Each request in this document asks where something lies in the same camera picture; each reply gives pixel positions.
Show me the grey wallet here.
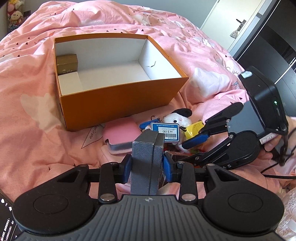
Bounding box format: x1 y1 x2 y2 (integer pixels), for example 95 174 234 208
130 130 165 195

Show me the pink patterned duvet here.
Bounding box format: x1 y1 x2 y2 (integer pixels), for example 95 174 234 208
1 1 288 240

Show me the photo card book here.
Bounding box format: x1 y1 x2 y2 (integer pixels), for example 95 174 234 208
164 151 197 163

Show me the white dog plush toy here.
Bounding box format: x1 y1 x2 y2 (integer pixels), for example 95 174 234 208
162 108 192 153

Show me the white door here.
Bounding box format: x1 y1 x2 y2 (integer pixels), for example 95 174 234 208
201 0 271 56

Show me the smartphone with photo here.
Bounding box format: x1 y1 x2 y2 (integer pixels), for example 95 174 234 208
0 191 19 241

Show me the tube of plush toys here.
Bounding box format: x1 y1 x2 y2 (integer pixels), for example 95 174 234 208
7 0 25 32

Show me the brown cat plush keychain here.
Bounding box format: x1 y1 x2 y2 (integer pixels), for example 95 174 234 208
138 115 161 131

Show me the black wardrobe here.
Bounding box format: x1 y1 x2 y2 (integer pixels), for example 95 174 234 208
236 1 295 116

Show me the pink pouch bag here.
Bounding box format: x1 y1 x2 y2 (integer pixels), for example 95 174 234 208
102 117 142 155

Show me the yellow tape measure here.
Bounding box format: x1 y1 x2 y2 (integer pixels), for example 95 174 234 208
185 120 204 140

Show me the door handle with charm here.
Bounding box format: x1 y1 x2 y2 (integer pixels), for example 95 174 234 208
230 19 246 39

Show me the person's right hand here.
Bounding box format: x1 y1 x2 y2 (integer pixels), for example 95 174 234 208
257 136 282 160

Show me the blue barcode card tag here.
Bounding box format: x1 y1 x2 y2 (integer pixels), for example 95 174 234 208
151 123 180 143

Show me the orange cardboard box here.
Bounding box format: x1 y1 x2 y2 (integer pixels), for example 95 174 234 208
54 33 188 132

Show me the black cable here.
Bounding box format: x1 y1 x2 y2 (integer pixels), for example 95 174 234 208
261 129 296 180

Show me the gold cardboard box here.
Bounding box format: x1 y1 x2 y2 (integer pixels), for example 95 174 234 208
56 54 78 75

